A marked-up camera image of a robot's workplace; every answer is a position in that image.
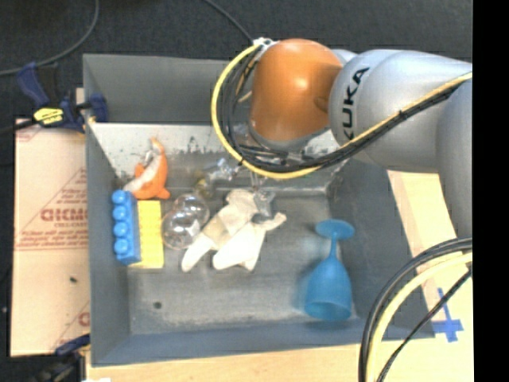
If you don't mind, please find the blue toy brick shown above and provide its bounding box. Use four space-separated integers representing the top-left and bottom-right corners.
111 189 143 266

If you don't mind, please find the grey metal bin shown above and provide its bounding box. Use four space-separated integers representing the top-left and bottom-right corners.
82 53 435 366

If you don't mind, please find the yellow ribbed block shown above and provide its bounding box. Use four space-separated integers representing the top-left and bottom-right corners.
130 199 165 270

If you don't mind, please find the brown cardboard board red print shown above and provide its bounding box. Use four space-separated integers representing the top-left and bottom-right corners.
9 116 91 358

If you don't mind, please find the orange and white toy fish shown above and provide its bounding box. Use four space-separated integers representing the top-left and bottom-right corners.
124 136 172 201

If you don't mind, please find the blue plastic wine glass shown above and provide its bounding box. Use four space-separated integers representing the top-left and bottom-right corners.
303 218 356 322

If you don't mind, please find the white glove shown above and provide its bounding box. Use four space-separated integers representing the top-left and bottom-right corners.
181 189 288 272

